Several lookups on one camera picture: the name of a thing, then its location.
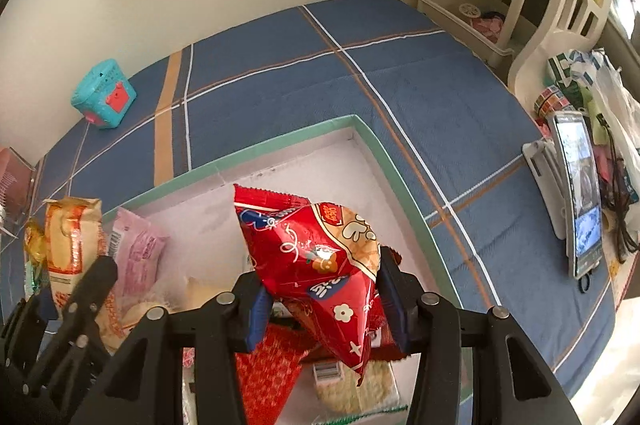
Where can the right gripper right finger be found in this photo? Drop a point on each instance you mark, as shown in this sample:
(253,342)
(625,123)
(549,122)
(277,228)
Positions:
(512,384)

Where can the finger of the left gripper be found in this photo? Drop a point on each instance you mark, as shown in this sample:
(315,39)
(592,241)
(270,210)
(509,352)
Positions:
(21,338)
(75,355)

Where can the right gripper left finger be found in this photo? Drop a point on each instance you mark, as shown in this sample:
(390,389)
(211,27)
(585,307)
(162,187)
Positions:
(141,384)

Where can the yellow cake packet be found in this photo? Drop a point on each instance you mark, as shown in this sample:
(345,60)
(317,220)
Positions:
(34,245)

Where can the clear steamed bun packet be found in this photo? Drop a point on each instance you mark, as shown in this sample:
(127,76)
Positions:
(150,304)

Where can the clear round cracker packet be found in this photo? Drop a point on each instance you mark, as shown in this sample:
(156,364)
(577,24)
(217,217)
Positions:
(344,392)

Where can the red white milk biscuit packet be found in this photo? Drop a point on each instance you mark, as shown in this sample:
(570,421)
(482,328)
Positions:
(387,339)

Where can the orange white bread packet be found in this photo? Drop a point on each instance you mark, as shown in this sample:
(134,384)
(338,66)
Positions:
(74,239)

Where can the red crinkled snack bag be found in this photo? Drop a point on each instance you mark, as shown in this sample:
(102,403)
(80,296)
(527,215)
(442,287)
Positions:
(278,228)

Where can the red patterned packet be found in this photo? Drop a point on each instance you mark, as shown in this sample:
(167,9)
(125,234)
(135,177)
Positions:
(269,373)

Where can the pink snack packet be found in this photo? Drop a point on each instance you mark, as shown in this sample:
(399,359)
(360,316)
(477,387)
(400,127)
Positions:
(136,245)

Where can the pink flower bouquet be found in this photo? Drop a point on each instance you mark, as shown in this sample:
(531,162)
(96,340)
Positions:
(17,181)

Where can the teal rimmed white tray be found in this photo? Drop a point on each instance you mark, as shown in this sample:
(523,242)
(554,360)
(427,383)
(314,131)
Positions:
(339,161)

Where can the blue plaid tablecloth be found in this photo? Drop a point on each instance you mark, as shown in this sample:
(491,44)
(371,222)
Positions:
(449,127)

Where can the smartphone on stand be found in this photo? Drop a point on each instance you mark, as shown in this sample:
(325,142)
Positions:
(581,191)

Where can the teal toy chest box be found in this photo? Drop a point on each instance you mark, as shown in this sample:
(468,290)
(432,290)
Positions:
(104,95)

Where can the clutter beside table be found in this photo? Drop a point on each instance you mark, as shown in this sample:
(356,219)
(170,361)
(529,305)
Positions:
(588,83)

